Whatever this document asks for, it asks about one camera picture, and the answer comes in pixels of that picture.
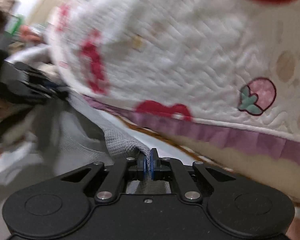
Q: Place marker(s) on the red bear quilted blanket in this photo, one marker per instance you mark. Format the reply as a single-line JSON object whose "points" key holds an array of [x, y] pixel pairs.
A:
{"points": [[225, 72]]}

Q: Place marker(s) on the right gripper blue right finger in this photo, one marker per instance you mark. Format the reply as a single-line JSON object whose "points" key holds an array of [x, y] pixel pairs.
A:
{"points": [[173, 171]]}

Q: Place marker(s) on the checkered bed sheet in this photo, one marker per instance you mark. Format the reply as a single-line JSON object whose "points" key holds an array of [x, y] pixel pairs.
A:
{"points": [[165, 147]]}

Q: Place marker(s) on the grey waffle knit shirt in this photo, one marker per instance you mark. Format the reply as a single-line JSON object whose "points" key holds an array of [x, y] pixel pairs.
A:
{"points": [[63, 136]]}

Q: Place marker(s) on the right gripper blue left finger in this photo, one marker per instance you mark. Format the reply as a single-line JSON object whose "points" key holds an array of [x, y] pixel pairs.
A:
{"points": [[119, 175]]}

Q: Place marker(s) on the grey bunny plush toy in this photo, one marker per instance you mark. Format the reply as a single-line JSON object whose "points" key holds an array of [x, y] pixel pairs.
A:
{"points": [[27, 35]]}

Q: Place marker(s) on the green plastic bag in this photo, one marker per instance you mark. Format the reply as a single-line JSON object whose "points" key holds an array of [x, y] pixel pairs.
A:
{"points": [[13, 24]]}

